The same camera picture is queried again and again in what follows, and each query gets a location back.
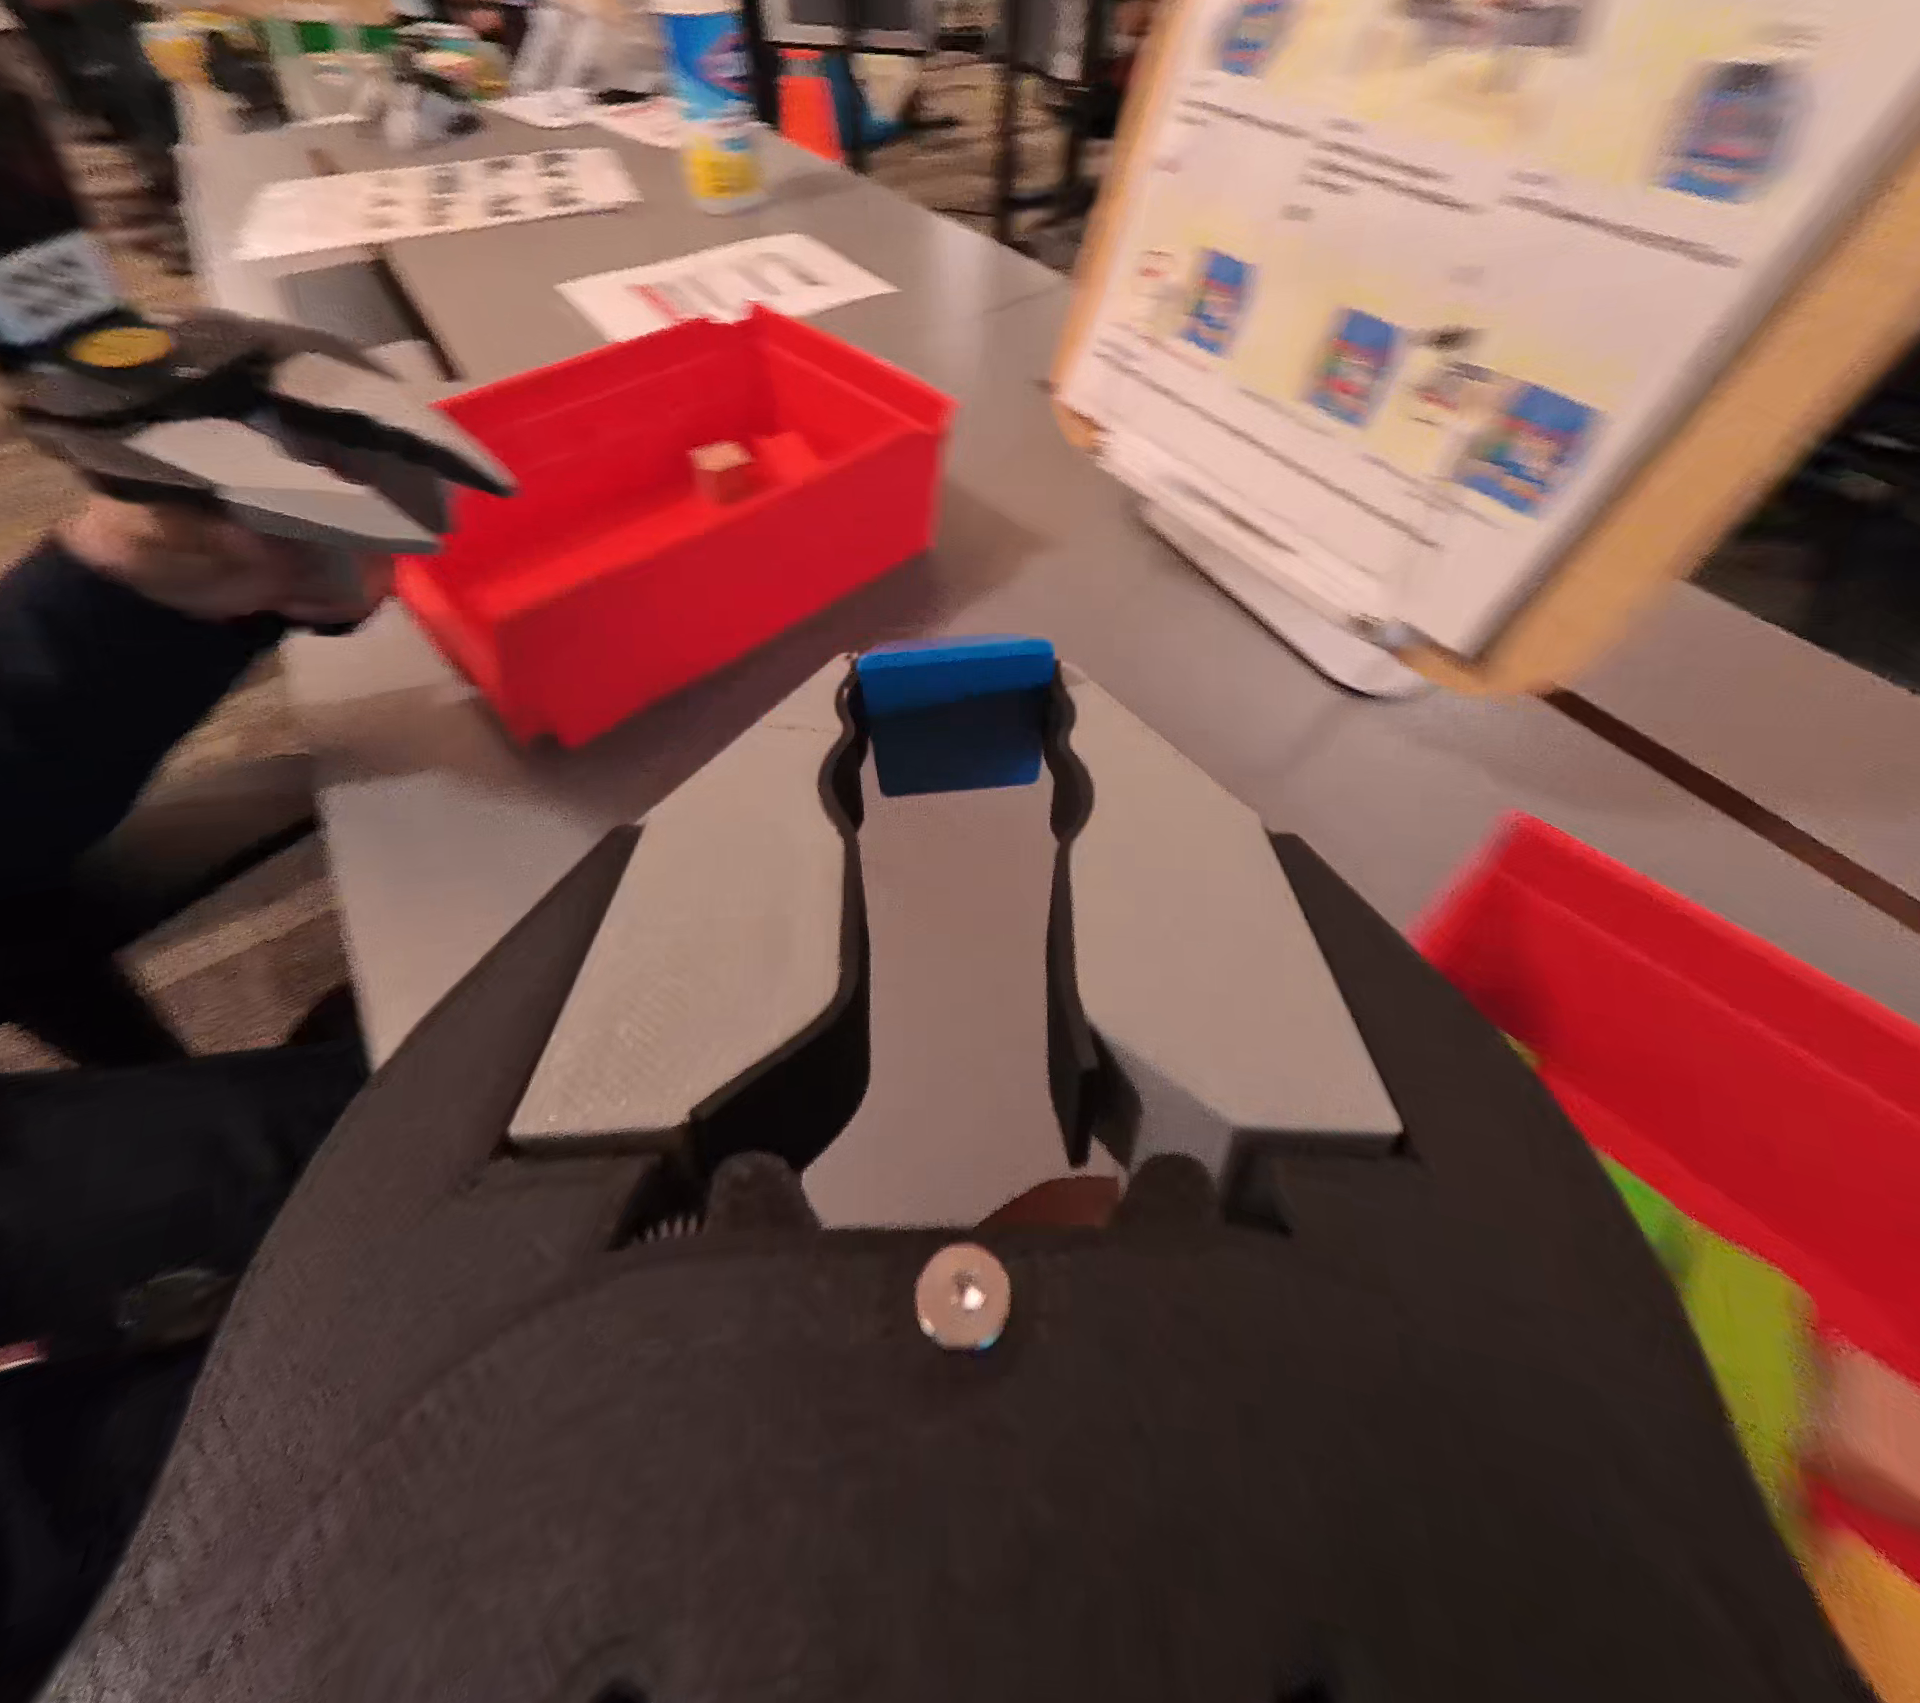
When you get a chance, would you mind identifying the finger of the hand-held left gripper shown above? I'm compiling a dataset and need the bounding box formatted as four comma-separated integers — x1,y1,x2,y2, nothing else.
259,361,521,494
87,417,454,557

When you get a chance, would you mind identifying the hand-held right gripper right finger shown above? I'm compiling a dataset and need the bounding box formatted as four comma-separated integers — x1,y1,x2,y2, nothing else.
1044,666,1407,1233

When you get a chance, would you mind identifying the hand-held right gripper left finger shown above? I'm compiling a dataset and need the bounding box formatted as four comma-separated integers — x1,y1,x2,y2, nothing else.
507,661,875,1188

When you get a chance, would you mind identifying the red plastic bin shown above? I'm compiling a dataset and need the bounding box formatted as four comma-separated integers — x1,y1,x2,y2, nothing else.
393,306,958,750
1409,814,1920,1586

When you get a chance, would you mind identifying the blue block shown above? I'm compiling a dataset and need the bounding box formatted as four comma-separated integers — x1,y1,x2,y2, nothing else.
854,636,1061,800

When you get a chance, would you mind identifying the person's left hand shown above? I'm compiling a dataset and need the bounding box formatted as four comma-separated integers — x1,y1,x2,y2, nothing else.
59,501,398,635

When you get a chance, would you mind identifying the picture printed paper sheet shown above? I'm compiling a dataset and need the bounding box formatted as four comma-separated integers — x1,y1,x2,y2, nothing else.
231,148,644,264

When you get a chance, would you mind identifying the white paper sheet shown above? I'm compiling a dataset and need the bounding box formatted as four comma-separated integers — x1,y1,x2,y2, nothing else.
556,233,900,345

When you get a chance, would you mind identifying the white clipboard stand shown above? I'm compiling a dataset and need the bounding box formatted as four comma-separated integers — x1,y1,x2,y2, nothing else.
1131,489,1433,701

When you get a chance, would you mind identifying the wipes canister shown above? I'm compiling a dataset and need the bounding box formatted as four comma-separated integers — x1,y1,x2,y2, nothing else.
647,0,768,218

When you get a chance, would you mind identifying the orange cone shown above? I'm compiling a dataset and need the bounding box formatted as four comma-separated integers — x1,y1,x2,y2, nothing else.
773,48,851,164

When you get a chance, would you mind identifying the green toy block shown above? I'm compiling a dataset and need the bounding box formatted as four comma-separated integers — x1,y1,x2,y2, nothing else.
1514,1040,1825,1574

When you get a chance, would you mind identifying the instruction sheet clipboard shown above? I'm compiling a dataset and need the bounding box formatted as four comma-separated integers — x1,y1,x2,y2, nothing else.
1049,0,1920,701

